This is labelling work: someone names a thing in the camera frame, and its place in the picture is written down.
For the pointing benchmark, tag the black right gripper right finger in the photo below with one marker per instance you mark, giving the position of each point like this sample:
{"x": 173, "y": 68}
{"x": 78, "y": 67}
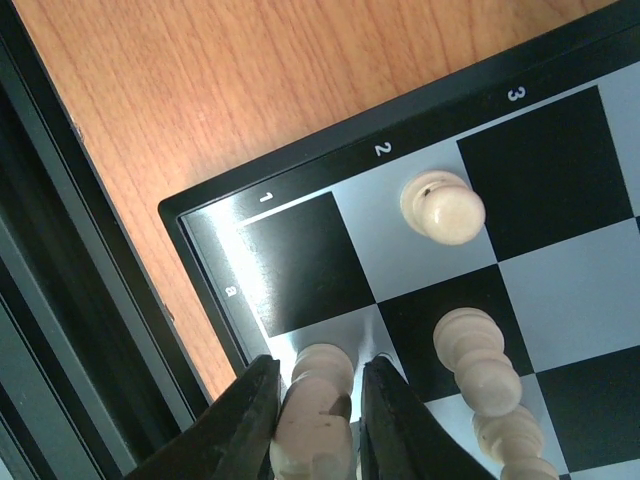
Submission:
{"x": 400, "y": 438}

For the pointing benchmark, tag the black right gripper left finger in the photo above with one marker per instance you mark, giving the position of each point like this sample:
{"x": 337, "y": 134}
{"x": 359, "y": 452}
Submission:
{"x": 231, "y": 439}

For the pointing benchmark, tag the white pawn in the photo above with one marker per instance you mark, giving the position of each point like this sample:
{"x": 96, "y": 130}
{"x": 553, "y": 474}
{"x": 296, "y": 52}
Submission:
{"x": 469, "y": 343}
{"x": 441, "y": 206}

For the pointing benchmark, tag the white bishop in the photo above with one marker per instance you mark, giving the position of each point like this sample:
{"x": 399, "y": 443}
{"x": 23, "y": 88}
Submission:
{"x": 516, "y": 442}

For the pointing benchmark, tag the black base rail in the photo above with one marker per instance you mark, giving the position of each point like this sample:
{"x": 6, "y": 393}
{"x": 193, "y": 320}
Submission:
{"x": 93, "y": 377}

